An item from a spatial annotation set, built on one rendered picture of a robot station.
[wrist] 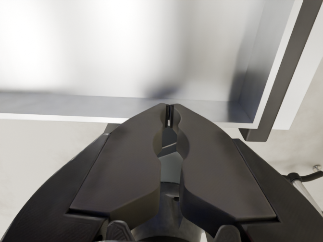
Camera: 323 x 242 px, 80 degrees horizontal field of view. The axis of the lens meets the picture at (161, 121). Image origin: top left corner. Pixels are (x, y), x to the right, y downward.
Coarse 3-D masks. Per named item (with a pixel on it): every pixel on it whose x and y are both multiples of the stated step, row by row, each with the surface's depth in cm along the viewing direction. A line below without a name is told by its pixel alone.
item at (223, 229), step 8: (112, 224) 5; (120, 224) 5; (112, 232) 5; (120, 232) 5; (128, 232) 5; (224, 232) 5; (232, 232) 5; (112, 240) 5; (120, 240) 5; (128, 240) 5; (216, 240) 5; (224, 240) 5; (232, 240) 5; (240, 240) 5
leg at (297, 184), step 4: (296, 180) 126; (296, 184) 124; (300, 184) 123; (300, 188) 121; (304, 188) 120; (300, 192) 120; (304, 192) 118; (308, 192) 118; (308, 196) 116; (312, 200) 113; (312, 204) 112; (316, 204) 111; (316, 208) 109; (320, 208) 109; (320, 212) 107
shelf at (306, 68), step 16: (320, 16) 13; (320, 32) 13; (304, 48) 14; (320, 48) 14; (304, 64) 14; (304, 80) 15; (288, 96) 16; (304, 96) 16; (288, 112) 17; (272, 128) 17; (288, 128) 17
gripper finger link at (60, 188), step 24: (96, 144) 8; (72, 168) 7; (48, 192) 6; (72, 192) 6; (24, 216) 6; (48, 216) 6; (72, 216) 6; (96, 216) 6; (0, 240) 5; (24, 240) 5; (48, 240) 5; (72, 240) 5; (96, 240) 6
